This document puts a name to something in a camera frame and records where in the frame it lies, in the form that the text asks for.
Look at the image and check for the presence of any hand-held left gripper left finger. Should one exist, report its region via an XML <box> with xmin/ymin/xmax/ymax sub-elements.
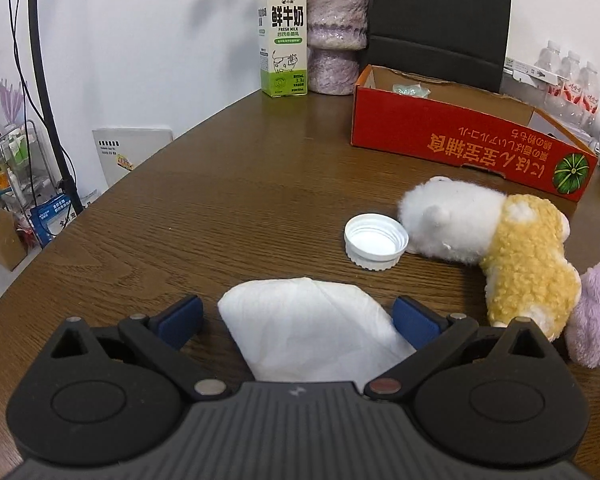
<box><xmin>50</xmin><ymin>294</ymin><xmax>231</xmax><ymax>401</ymax></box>

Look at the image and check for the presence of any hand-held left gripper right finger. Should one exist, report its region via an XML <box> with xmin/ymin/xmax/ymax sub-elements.
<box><xmin>362</xmin><ymin>296</ymin><xmax>551</xmax><ymax>401</ymax></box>

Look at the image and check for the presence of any white tissue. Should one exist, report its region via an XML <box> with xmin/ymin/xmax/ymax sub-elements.
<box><xmin>217</xmin><ymin>276</ymin><xmax>417</xmax><ymax>383</ymax></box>

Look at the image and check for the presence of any white and yellow plush toy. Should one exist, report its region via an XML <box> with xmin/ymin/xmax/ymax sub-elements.
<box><xmin>397</xmin><ymin>176</ymin><xmax>582</xmax><ymax>343</ymax></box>

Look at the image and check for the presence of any purple plush toy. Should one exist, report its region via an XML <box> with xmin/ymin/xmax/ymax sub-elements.
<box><xmin>565</xmin><ymin>258</ymin><xmax>600</xmax><ymax>368</ymax></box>

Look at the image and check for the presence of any red cardboard box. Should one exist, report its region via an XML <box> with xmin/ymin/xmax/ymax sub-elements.
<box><xmin>351</xmin><ymin>64</ymin><xmax>599</xmax><ymax>203</ymax></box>

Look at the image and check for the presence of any iridescent plastic bag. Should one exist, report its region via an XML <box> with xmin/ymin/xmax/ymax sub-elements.
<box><xmin>392</xmin><ymin>81</ymin><xmax>431</xmax><ymax>98</ymax></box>

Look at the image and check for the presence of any white bottle cap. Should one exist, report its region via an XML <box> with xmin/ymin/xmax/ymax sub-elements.
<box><xmin>344</xmin><ymin>214</ymin><xmax>410</xmax><ymax>271</ymax></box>

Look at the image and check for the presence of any blue printed box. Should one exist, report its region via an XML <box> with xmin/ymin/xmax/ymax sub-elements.
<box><xmin>30</xmin><ymin>200</ymin><xmax>78</xmax><ymax>248</ymax></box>

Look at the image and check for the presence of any white labelled box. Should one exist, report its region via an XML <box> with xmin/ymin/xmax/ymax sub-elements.
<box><xmin>92</xmin><ymin>127</ymin><xmax>174</xmax><ymax>188</ymax></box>

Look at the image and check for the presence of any brown cardboard box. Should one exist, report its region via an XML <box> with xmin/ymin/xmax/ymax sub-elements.
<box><xmin>0</xmin><ymin>209</ymin><xmax>28</xmax><ymax>272</ymax></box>

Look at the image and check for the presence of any black light stand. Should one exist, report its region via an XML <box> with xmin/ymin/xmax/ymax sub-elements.
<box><xmin>5</xmin><ymin>0</ymin><xmax>86</xmax><ymax>216</ymax></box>

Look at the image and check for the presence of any long white flat box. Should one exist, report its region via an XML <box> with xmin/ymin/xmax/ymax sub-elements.
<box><xmin>502</xmin><ymin>57</ymin><xmax>563</xmax><ymax>83</ymax></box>

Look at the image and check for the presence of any red label water bottle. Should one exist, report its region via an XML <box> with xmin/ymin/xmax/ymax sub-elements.
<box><xmin>537</xmin><ymin>40</ymin><xmax>563</xmax><ymax>77</ymax></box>
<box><xmin>577</xmin><ymin>61</ymin><xmax>600</xmax><ymax>112</ymax></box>
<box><xmin>555</xmin><ymin>51</ymin><xmax>582</xmax><ymax>102</ymax></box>

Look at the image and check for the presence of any milk carton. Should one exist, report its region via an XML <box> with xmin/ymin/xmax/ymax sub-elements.
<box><xmin>257</xmin><ymin>0</ymin><xmax>309</xmax><ymax>97</ymax></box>

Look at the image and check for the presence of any black chair back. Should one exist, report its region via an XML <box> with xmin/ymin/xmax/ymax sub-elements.
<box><xmin>365</xmin><ymin>0</ymin><xmax>513</xmax><ymax>93</ymax></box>

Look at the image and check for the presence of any purple-white ceramic vase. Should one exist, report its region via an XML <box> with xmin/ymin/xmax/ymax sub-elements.
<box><xmin>302</xmin><ymin>0</ymin><xmax>371</xmax><ymax>96</ymax></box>

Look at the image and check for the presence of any wire storage rack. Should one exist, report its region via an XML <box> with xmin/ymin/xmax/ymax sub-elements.
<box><xmin>0</xmin><ymin>120</ymin><xmax>63</xmax><ymax>211</ymax></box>

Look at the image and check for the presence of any purple flower wall sticker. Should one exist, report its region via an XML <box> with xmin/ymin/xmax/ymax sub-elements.
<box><xmin>0</xmin><ymin>67</ymin><xmax>26</xmax><ymax>126</ymax></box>

